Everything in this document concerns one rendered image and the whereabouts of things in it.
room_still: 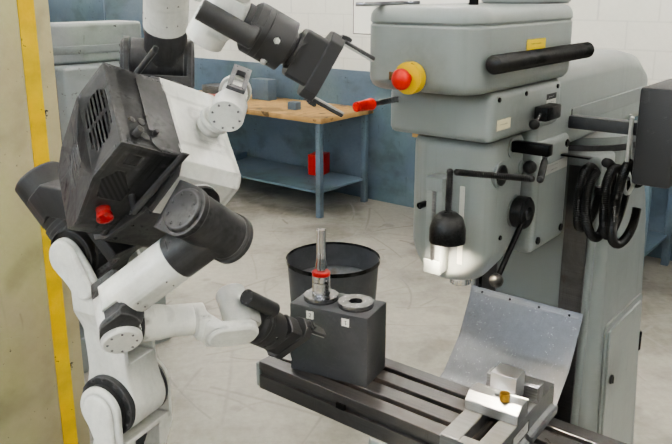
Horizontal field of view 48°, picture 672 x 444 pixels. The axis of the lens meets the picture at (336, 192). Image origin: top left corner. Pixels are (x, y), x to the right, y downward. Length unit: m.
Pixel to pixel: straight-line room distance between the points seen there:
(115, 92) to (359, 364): 0.92
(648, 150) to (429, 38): 0.56
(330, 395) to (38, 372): 1.50
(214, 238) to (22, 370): 1.86
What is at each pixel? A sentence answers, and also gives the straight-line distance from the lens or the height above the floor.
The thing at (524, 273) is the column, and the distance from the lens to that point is 2.09.
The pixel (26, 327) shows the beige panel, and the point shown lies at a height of 0.71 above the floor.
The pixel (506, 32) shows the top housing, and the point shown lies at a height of 1.84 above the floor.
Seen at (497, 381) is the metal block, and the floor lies 1.08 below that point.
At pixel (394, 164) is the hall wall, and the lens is 6.94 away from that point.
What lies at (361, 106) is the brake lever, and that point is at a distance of 1.47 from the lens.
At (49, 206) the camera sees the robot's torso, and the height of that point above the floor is 1.47.
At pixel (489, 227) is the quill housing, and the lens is 1.60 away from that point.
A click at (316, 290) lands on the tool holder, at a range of 1.95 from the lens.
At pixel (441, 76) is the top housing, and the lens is 1.41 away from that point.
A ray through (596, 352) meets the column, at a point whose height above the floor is 1.00.
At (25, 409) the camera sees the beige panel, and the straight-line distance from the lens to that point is 3.18.
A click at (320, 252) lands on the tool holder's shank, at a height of 1.28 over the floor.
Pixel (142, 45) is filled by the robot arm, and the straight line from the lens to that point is 1.63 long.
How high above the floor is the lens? 1.92
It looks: 15 degrees down
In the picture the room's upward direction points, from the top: straight up
